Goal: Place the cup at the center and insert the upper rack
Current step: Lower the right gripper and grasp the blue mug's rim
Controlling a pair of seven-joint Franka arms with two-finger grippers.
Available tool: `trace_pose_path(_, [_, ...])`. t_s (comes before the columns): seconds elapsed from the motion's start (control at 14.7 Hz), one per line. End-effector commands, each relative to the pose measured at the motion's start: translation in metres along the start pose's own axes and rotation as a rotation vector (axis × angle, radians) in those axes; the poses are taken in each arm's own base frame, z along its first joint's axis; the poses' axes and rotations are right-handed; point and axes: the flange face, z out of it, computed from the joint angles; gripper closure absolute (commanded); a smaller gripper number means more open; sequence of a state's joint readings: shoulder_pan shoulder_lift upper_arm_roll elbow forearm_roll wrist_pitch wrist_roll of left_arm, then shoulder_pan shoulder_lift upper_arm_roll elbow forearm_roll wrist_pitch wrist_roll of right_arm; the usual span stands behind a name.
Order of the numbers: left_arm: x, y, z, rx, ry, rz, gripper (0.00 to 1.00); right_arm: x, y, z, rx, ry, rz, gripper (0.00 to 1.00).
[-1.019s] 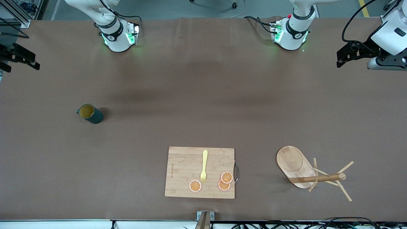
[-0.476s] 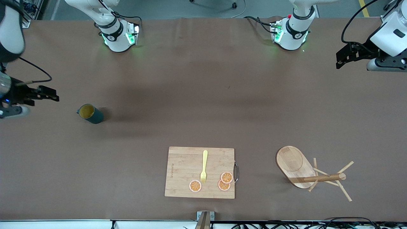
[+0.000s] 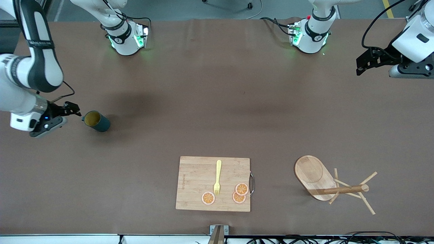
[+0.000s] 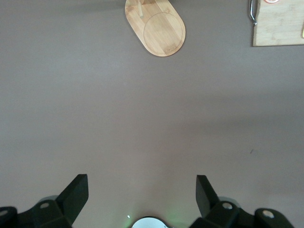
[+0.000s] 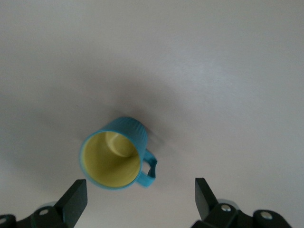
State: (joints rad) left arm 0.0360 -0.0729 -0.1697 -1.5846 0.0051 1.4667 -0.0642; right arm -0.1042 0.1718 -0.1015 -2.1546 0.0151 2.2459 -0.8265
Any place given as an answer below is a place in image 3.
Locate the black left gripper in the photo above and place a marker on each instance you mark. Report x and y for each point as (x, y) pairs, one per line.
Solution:
(386, 55)

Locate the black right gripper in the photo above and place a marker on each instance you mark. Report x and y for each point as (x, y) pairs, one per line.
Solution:
(55, 110)

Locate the dark teal ribbed cup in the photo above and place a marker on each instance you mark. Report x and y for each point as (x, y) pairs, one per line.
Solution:
(96, 122)

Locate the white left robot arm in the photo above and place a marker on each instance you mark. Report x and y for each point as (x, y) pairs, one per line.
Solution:
(313, 34)

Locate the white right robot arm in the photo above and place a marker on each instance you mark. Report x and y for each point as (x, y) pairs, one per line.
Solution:
(40, 67)

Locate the wooden mug tree rack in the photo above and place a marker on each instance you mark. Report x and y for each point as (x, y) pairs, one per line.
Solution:
(313, 176)

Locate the bamboo cutting board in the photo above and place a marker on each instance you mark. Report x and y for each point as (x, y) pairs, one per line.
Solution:
(196, 179)

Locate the yellow plastic fork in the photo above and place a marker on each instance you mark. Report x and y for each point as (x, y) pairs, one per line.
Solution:
(218, 173)

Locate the toy orange slice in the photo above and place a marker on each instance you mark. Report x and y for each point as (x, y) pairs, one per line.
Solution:
(241, 188)
(208, 198)
(237, 199)

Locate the white table edge rail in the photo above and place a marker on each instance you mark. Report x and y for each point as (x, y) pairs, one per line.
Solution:
(67, 239)

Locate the metal bracket at table edge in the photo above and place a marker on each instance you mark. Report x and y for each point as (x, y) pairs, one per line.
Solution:
(218, 234)

